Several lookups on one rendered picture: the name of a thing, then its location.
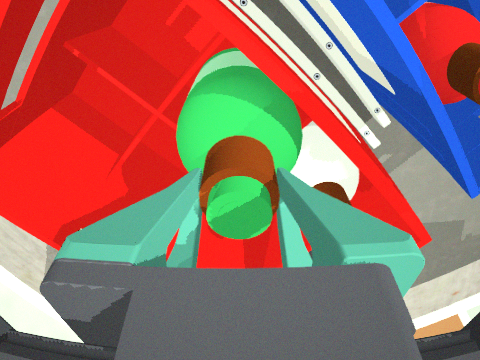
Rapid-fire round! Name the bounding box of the red crate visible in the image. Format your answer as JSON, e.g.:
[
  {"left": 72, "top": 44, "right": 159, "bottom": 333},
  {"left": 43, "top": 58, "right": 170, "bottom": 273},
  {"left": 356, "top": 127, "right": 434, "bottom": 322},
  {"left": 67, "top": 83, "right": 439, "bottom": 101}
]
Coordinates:
[{"left": 0, "top": 0, "right": 432, "bottom": 268}]

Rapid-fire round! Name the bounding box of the white bottle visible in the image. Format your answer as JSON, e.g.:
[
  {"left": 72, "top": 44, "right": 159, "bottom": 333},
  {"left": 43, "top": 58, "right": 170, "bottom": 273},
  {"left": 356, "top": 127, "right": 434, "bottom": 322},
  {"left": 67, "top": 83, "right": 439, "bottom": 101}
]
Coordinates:
[{"left": 291, "top": 121, "right": 359, "bottom": 206}]

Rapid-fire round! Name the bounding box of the blue plastic bottle crate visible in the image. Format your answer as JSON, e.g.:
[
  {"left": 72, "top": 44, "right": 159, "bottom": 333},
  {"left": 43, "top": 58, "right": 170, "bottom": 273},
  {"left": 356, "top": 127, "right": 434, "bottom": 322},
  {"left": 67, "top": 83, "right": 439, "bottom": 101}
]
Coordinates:
[{"left": 299, "top": 0, "right": 480, "bottom": 199}]

